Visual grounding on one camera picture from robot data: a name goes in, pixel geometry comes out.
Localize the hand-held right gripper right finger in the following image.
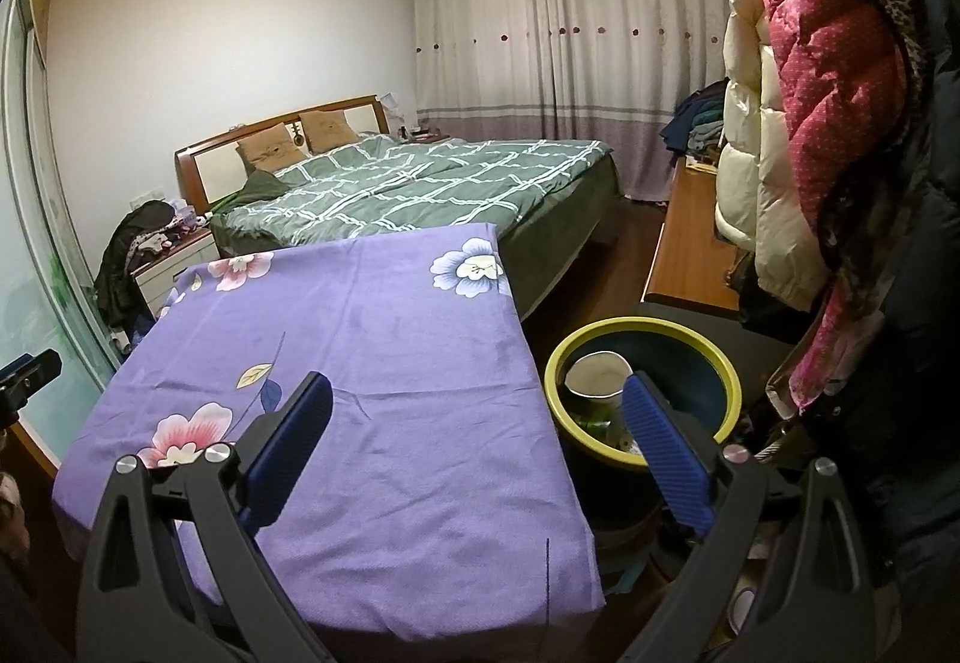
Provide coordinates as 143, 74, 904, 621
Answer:
621, 370, 878, 663

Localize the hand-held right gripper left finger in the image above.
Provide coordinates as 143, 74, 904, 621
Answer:
75, 370, 335, 663

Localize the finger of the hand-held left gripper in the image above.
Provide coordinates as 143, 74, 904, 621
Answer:
0, 348, 62, 413

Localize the green plastic bag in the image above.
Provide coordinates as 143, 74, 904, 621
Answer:
577, 400, 623, 443

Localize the yellow rim trash bin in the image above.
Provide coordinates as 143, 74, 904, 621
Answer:
544, 316, 743, 551

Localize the sliding wardrobe door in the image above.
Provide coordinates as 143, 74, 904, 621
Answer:
0, 0, 125, 469

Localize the purple floral tablecloth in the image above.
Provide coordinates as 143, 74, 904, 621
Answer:
51, 222, 607, 641

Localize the pink patterned cloth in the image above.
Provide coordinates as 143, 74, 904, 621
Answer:
0, 472, 31, 555

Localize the dark clothes heap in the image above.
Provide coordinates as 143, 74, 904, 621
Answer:
94, 199, 175, 326

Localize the light slipper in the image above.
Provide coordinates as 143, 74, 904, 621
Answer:
724, 584, 758, 638

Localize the pink floral cloth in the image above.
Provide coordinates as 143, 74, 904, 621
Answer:
780, 273, 893, 409

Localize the white nightstand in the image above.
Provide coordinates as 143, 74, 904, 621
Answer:
131, 229, 220, 319

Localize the wooden cabinet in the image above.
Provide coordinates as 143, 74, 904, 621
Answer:
641, 157, 743, 315

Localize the wooden bed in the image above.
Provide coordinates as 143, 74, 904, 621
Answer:
174, 95, 622, 323

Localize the dark green cloth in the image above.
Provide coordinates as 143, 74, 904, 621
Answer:
229, 169, 297, 210

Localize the green checked duvet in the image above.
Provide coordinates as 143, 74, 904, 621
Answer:
210, 134, 612, 251

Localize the brown pillow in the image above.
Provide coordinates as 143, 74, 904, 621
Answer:
298, 110, 361, 154
235, 123, 293, 173

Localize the dark hanging jacket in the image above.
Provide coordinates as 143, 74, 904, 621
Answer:
825, 0, 960, 559

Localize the pile of folded clothes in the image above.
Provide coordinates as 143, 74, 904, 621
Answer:
660, 79, 728, 158

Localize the red quilted jacket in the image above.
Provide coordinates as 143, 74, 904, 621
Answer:
754, 0, 912, 274

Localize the pink white curtain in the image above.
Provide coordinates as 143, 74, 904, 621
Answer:
405, 0, 740, 203

